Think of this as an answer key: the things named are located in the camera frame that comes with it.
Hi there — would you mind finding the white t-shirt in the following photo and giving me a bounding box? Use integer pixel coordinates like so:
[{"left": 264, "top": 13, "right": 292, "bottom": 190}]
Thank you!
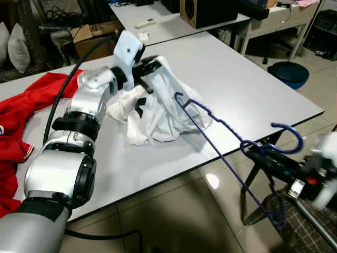
[{"left": 105, "top": 55, "right": 214, "bottom": 147}]

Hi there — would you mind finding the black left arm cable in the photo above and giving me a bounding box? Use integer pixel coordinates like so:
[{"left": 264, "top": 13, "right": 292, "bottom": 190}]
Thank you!
[{"left": 42, "top": 33, "right": 121, "bottom": 145}]

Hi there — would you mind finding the red garment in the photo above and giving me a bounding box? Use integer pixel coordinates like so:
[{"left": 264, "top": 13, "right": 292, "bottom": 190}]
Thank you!
[{"left": 0, "top": 71, "right": 85, "bottom": 219}]

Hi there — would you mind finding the wooden black speaker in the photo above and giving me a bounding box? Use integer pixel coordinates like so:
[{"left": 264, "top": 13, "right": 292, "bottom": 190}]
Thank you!
[{"left": 179, "top": 0, "right": 240, "bottom": 30}]

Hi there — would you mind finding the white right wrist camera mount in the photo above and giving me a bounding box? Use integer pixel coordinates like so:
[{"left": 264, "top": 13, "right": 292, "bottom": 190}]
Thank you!
[{"left": 310, "top": 131, "right": 337, "bottom": 211}]

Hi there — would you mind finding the white desk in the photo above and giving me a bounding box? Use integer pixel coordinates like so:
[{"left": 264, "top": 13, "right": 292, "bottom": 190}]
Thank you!
[{"left": 238, "top": 0, "right": 323, "bottom": 60}]

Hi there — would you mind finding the dark blue wire hanger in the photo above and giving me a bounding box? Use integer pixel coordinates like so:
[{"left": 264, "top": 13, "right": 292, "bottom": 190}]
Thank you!
[{"left": 174, "top": 92, "right": 306, "bottom": 229}]

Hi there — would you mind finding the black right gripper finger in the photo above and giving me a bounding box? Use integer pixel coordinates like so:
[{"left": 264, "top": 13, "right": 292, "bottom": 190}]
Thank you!
[
  {"left": 245, "top": 150, "right": 285, "bottom": 173},
  {"left": 245, "top": 142, "right": 288, "bottom": 165}
]

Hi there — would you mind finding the pink cloth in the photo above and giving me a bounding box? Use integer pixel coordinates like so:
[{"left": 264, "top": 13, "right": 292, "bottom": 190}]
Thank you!
[{"left": 291, "top": 0, "right": 321, "bottom": 9}]

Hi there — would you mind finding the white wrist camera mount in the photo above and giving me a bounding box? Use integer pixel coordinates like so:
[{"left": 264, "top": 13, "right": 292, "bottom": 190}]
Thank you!
[
  {"left": 310, "top": 131, "right": 337, "bottom": 211},
  {"left": 113, "top": 30, "right": 146, "bottom": 80}
]

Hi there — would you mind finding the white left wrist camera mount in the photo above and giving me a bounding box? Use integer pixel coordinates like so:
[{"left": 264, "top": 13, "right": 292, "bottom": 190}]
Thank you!
[{"left": 113, "top": 30, "right": 146, "bottom": 80}]

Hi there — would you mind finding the black floor cable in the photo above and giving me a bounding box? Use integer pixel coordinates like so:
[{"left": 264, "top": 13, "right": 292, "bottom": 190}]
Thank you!
[{"left": 63, "top": 228, "right": 144, "bottom": 253}]

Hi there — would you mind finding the black soundbar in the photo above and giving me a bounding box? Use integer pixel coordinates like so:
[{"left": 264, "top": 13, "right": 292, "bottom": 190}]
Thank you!
[{"left": 240, "top": 0, "right": 280, "bottom": 22}]

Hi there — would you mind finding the plaid cushioned metal chair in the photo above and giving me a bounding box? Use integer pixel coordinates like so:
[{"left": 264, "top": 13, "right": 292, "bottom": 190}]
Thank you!
[{"left": 240, "top": 158, "right": 337, "bottom": 253}]

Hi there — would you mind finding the white remote control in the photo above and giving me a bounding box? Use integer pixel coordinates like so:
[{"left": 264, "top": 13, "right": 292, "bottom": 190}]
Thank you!
[{"left": 134, "top": 18, "right": 157, "bottom": 29}]

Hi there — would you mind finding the brown cardboard box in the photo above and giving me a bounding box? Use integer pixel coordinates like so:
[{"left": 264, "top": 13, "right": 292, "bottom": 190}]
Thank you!
[{"left": 70, "top": 20, "right": 127, "bottom": 60}]

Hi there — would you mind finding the large white table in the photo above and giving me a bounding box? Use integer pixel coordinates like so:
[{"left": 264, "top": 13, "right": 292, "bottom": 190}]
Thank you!
[{"left": 0, "top": 31, "right": 325, "bottom": 222}]

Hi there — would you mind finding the small white table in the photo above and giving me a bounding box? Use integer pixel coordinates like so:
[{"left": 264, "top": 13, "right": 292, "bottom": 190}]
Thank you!
[{"left": 109, "top": 0, "right": 252, "bottom": 46}]

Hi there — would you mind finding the black equipment rack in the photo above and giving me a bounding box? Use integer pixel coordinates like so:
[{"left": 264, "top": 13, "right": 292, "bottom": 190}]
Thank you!
[{"left": 304, "top": 8, "right": 337, "bottom": 61}]

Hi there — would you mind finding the dark blue round bin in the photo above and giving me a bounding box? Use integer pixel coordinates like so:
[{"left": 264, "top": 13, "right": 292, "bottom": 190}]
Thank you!
[{"left": 266, "top": 61, "right": 310, "bottom": 90}]

